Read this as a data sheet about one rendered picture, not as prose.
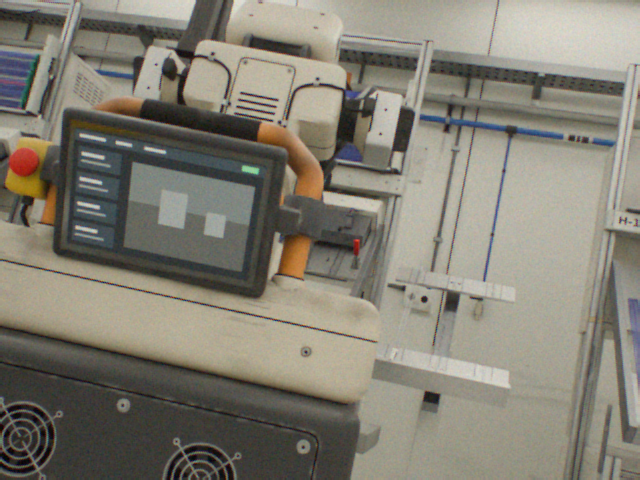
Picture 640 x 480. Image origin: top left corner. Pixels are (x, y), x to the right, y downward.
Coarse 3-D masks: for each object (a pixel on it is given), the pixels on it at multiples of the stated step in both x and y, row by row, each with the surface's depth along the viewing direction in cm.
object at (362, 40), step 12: (348, 36) 256; (360, 36) 254; (372, 36) 253; (384, 36) 252; (372, 48) 256; (384, 48) 254; (396, 48) 252; (408, 48) 250; (420, 48) 249; (408, 84) 240; (408, 96) 239; (396, 156) 235; (372, 168) 239; (396, 168) 236
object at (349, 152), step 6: (348, 96) 244; (354, 96) 244; (348, 144) 241; (342, 150) 241; (348, 150) 240; (354, 150) 240; (342, 156) 240; (348, 156) 240; (354, 156) 240; (360, 156) 239; (390, 156) 249; (360, 162) 239
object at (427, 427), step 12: (432, 348) 185; (444, 396) 182; (420, 408) 183; (420, 420) 182; (432, 420) 182; (420, 432) 182; (432, 432) 181; (420, 444) 181; (432, 444) 180; (420, 456) 180; (432, 456) 180; (408, 468) 181; (420, 468) 180
